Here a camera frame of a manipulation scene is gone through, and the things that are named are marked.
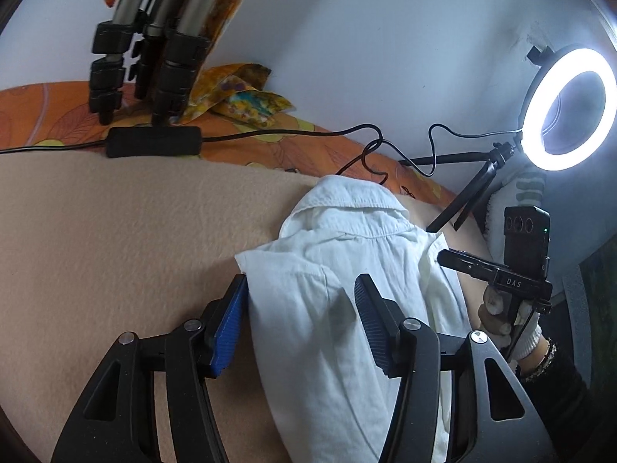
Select person's right hand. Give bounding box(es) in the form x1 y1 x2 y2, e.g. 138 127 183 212
477 287 545 362

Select white and green towel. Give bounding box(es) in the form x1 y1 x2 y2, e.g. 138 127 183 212
484 166 548 256

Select beaded bracelet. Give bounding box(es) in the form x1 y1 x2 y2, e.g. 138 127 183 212
523 338 558 382

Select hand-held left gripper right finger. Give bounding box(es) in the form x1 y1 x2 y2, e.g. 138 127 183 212
353 274 555 463

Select orange patterned bedsheet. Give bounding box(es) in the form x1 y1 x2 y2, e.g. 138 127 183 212
0 79 459 206

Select black cable control box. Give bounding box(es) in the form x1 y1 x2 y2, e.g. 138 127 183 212
106 126 202 158

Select dark green cloth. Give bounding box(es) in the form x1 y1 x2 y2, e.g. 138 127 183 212
561 251 617 396

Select white shirt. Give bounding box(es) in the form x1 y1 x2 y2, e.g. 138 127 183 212
234 175 478 463

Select small black tripod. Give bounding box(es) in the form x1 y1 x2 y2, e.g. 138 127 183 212
398 141 524 232

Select white ring light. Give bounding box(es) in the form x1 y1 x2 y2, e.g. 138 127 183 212
518 43 617 172

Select black cable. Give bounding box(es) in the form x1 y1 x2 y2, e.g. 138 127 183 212
0 123 524 189

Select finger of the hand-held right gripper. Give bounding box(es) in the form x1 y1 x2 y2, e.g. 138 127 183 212
436 248 504 285

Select black tripod legs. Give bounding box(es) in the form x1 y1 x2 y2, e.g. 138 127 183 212
89 0 227 126

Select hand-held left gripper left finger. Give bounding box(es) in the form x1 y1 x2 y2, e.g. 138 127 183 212
51 274 249 463

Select person's right forearm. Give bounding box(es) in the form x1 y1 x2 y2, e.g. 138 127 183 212
513 338 603 463

